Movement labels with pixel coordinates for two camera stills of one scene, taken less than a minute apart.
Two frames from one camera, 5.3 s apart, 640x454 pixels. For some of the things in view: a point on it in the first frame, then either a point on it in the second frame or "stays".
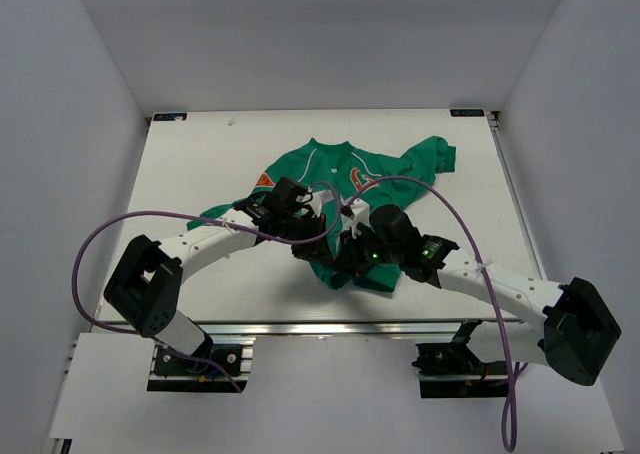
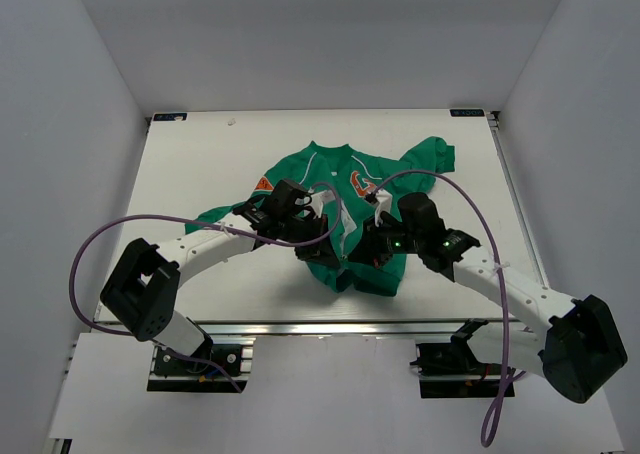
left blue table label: [169, 116] stays
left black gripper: [317, 248] stays
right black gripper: [349, 261] → [370, 249]
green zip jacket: [363, 191] stays
